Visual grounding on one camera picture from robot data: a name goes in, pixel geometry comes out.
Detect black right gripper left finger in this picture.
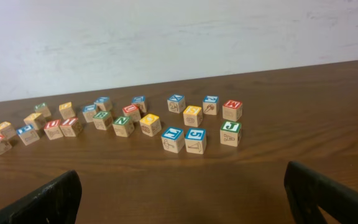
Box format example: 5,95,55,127
0,170,82,224

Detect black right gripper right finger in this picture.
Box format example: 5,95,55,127
284,161,358,223

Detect green N block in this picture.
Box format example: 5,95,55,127
112,116,134,137

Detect red U block left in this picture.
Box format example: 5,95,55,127
44,119,64,140

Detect red u block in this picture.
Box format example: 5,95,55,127
44,119,64,140
122,105,141,122

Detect blue P block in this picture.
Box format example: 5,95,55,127
16,124,40,146

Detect red I block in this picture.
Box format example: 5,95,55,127
60,118,83,137

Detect yellow S block left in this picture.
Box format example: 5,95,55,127
24,113,46,130

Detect yellow s block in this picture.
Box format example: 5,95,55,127
24,113,46,130
183,106,203,128

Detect yellow block near J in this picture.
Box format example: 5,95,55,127
0,121,17,139

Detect yellow block top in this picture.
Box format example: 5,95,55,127
59,101,76,119

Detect green B block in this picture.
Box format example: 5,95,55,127
93,111,113,131

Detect green Z block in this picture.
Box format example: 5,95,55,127
34,102,52,118

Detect green J block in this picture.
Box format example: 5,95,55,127
220,120,242,147

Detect blue L block upper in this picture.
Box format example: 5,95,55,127
82,104,99,123

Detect blue block top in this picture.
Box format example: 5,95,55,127
94,96,112,111

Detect red M block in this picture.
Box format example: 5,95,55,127
223,100,242,121

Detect red U block right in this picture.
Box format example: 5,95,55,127
122,105,141,122

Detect yellow O block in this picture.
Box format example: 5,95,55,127
139,114,162,137

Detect blue 5 block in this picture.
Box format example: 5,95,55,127
185,128,206,154

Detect blue D block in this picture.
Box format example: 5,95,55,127
131,95,147,113

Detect blue I block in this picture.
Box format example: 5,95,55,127
161,127,185,154

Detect blue 2 block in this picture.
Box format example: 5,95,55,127
203,95,219,115

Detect yellow S block right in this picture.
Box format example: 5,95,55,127
183,106,203,128

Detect blue X block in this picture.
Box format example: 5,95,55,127
167,94,186,113

